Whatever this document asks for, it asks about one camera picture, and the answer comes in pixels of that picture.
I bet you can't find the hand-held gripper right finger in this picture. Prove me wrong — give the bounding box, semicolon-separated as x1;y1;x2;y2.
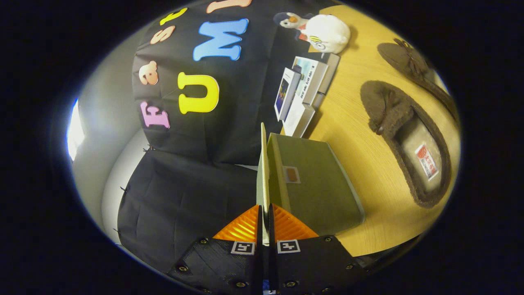
269;203;368;295

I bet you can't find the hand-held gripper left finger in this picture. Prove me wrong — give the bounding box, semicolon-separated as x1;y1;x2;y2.
167;204;264;295

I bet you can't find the green storage box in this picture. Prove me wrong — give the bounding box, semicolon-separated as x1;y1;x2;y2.
256;122;366;246

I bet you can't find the brown fuzzy shoe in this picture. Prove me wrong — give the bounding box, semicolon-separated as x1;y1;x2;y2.
359;80;452;209
377;38;460;123

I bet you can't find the blue cover book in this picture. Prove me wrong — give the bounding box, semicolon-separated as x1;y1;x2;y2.
274;68;301;122

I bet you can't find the white book with printed spine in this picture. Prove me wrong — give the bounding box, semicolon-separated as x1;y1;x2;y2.
293;57;329;106

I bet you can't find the dark grey book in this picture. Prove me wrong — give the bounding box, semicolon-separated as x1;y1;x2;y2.
313;52;341;109

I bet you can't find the large ceiling light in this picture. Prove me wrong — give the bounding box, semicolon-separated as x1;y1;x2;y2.
67;98;85;161

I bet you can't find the white plush toy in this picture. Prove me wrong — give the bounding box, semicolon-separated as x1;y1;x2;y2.
305;14;351;54

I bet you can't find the penguin plush toy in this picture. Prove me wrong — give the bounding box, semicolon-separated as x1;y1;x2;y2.
273;11;314;41

